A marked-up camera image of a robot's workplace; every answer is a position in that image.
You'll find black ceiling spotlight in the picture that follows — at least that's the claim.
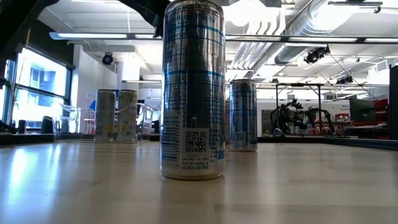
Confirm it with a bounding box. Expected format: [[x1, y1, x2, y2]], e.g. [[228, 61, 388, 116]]
[[303, 45, 331, 65], [335, 75, 354, 85]]

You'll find black vertical frame post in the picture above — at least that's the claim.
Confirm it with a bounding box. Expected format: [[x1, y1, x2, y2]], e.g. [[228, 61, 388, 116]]
[[388, 64, 398, 141]]

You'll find large bright window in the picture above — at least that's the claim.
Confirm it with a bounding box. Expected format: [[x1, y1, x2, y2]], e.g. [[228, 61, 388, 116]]
[[0, 46, 73, 133]]

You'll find dark computer monitor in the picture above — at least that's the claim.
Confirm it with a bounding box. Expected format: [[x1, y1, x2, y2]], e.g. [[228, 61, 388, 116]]
[[349, 96, 376, 124]]

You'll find black background table frame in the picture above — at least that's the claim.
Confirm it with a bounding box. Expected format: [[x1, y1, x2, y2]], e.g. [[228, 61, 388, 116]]
[[275, 82, 324, 134]]

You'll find large silver ceiling duct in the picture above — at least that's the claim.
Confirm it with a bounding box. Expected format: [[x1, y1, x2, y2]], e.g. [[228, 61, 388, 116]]
[[275, 0, 341, 65]]

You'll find clear plastic bin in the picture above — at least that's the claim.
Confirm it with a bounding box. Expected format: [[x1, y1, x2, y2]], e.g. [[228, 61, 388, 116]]
[[52, 104, 155, 143]]

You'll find black rail with light strips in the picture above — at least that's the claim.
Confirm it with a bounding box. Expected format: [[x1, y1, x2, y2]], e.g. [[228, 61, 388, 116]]
[[49, 30, 398, 44]]

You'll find slim silver blue can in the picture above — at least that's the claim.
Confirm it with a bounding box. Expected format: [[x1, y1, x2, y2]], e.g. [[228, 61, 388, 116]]
[[229, 78, 259, 153], [159, 0, 226, 181]]

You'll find black ceiling-mounted camera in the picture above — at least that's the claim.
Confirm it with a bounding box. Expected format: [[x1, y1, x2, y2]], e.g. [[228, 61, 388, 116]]
[[101, 52, 115, 66]]

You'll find red tool cabinet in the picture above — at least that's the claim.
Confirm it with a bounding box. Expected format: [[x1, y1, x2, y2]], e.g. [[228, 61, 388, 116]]
[[374, 98, 389, 126]]

